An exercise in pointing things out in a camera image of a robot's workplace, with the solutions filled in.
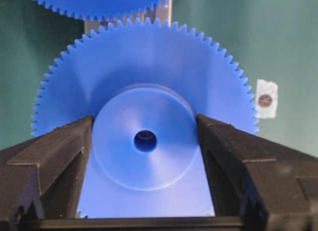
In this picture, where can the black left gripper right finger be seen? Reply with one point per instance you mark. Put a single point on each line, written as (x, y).
(274, 187)

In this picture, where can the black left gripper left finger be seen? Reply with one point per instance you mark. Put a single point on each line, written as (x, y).
(43, 177)

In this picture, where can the small blue plastic gear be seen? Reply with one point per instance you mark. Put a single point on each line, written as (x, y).
(144, 84)

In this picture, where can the large blue plastic gear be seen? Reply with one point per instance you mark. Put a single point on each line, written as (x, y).
(98, 10)

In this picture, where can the white tape marker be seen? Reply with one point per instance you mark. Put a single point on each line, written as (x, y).
(266, 99)

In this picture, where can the aluminium extrusion rail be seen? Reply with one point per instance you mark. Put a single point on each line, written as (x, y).
(162, 11)

